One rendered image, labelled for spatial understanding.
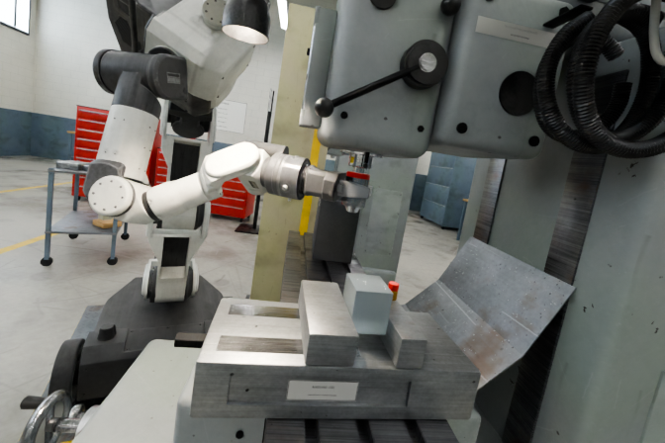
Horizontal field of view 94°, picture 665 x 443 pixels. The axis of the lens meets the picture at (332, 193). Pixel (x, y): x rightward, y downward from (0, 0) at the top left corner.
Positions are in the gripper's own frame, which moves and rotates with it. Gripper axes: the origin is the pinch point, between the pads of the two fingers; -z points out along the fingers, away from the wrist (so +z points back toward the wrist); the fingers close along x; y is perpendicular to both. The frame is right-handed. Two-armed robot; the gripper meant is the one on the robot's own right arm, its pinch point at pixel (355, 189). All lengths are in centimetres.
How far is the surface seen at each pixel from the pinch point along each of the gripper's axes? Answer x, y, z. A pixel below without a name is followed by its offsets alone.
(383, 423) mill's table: -25.4, 25.2, -11.7
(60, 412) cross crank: -14, 56, 51
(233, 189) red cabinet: 390, 75, 244
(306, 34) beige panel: 157, -87, 74
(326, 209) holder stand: 26.6, 9.9, 10.9
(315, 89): -5.4, -17.1, 10.0
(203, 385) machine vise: -33.0, 21.2, 8.6
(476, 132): -6.3, -13.6, -18.5
